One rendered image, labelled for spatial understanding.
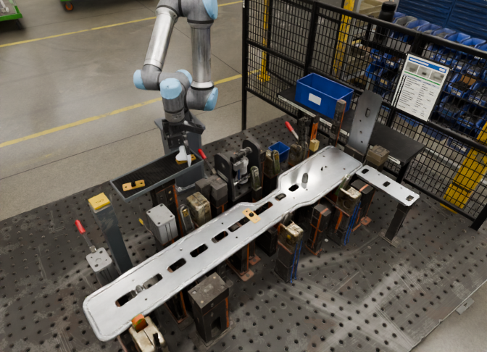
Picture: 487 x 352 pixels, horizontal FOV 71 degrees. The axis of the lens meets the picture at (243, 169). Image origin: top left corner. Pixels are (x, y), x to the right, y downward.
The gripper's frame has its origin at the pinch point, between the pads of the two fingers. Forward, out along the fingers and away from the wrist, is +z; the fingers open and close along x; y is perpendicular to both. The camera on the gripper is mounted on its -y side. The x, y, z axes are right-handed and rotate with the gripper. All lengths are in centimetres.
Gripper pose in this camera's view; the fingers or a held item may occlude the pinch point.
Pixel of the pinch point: (185, 156)
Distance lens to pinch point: 150.6
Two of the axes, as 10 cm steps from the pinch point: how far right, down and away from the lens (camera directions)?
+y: -9.0, 2.8, -3.2
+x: 4.3, 6.0, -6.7
